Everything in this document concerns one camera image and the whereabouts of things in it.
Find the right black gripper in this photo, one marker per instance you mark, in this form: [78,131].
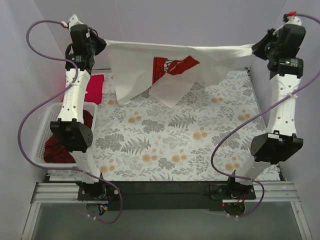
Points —
[261,46]

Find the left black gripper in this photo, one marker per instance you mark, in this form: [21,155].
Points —
[97,44]

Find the white t shirt red print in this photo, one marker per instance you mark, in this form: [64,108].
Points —
[168,71]

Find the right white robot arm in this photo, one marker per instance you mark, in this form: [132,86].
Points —
[280,141]

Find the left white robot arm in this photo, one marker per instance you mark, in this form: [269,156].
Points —
[78,71]

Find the folded pink t shirt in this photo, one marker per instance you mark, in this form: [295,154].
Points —
[94,89]

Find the white plastic basket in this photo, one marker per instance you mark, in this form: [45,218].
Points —
[51,114]

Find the floral table cloth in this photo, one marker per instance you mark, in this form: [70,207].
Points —
[195,140]

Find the dark red t shirt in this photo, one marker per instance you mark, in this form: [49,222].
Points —
[60,150]

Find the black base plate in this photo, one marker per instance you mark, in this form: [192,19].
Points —
[162,195]

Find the aluminium frame rail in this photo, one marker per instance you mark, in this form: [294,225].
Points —
[55,193]

